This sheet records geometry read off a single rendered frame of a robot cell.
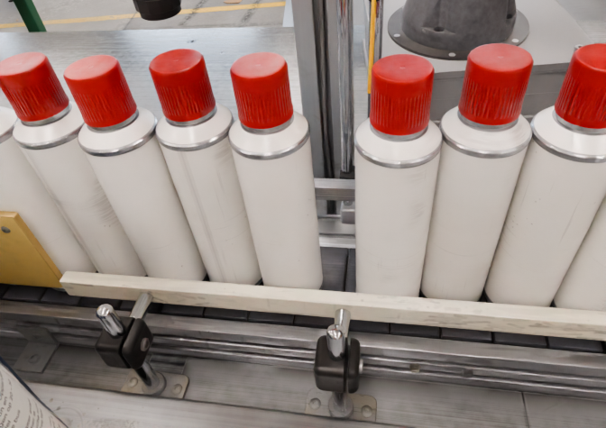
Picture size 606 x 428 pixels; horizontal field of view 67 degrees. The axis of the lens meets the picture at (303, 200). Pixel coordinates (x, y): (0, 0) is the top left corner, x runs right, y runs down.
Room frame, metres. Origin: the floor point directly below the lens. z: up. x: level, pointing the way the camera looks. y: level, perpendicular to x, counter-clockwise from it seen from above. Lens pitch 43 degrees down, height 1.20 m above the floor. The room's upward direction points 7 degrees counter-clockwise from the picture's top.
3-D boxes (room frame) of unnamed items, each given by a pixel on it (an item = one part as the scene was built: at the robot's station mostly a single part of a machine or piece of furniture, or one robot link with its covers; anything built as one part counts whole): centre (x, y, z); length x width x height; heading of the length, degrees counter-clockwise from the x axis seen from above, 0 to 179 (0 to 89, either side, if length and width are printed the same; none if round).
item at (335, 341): (0.15, -0.01, 0.89); 0.03 x 0.03 x 0.12; 77
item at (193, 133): (0.26, 0.07, 0.98); 0.05 x 0.05 x 0.20
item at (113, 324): (0.20, 0.14, 0.89); 0.06 x 0.03 x 0.12; 167
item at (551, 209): (0.21, -0.16, 0.98); 0.05 x 0.05 x 0.20
